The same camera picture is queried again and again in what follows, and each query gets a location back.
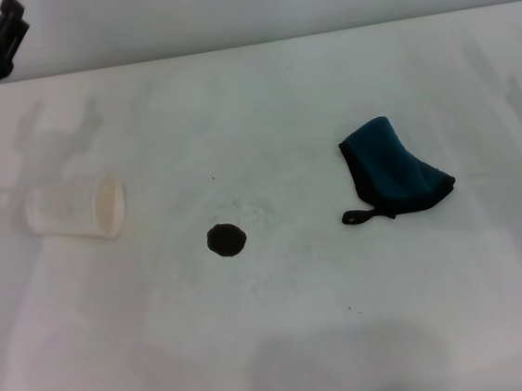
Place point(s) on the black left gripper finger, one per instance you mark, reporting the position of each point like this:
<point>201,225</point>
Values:
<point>9,26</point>

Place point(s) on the blue rag with black trim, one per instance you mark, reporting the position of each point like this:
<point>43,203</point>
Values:
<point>391,168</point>

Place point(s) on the black water stain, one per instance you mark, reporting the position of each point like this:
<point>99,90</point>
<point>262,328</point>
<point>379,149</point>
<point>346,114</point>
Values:
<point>226,239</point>

